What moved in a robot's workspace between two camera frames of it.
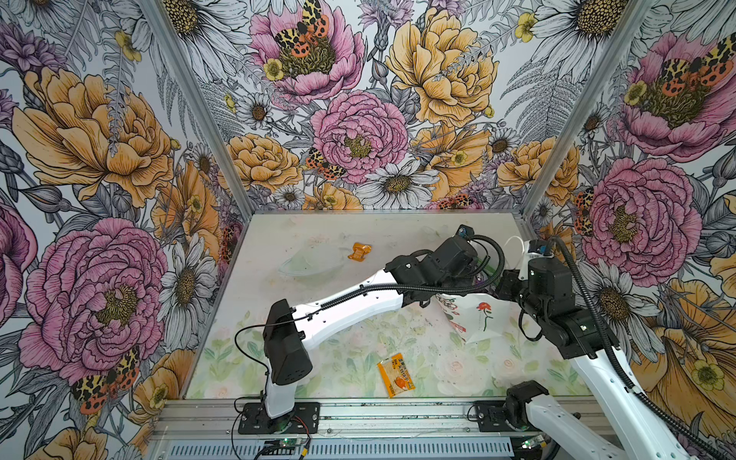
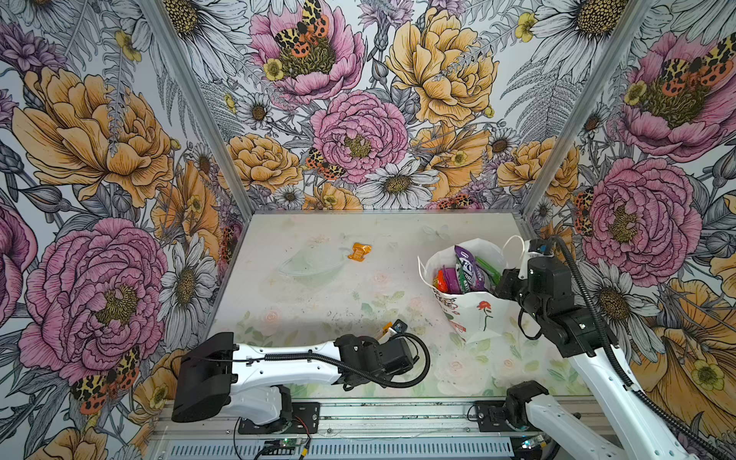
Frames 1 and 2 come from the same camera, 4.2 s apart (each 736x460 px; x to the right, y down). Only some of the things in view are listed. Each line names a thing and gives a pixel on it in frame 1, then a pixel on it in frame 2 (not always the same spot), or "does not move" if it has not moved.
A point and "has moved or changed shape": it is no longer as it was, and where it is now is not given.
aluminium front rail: [349, 430] does not move
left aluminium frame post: [195, 89] does not move
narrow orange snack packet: [396, 375] has moved or changed shape
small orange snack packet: [359, 251] does not move
